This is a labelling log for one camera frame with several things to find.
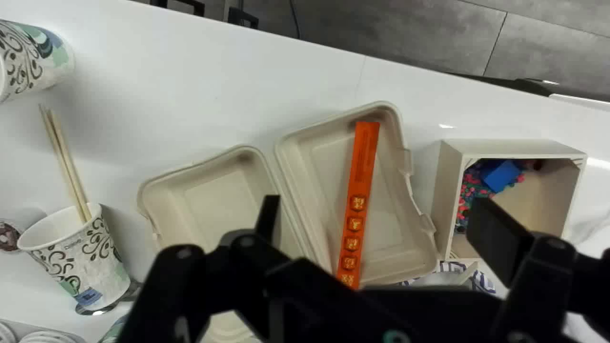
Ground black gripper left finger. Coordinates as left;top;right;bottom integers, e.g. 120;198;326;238
116;192;309;343

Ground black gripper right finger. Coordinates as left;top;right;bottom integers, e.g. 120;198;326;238
465;196;610;343

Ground patterned paper cup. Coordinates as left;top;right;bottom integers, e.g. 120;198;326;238
0;17;76;107
15;200;133;313

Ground beige open clamshell food container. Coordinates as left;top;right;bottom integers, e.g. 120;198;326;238
137;99;440;293

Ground blue toy block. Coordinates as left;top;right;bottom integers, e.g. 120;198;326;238
480;158;524;192

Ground colourful small toy pieces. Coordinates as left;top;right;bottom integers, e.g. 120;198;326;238
455;160;496;236

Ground cream open wooden box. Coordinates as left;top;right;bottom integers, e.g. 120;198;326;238
431;137;589;263

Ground wooden chopstick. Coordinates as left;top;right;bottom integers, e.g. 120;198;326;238
48;107;95;225
38;103;89;225

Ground black furniture leg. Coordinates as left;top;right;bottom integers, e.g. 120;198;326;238
221;6;261;31

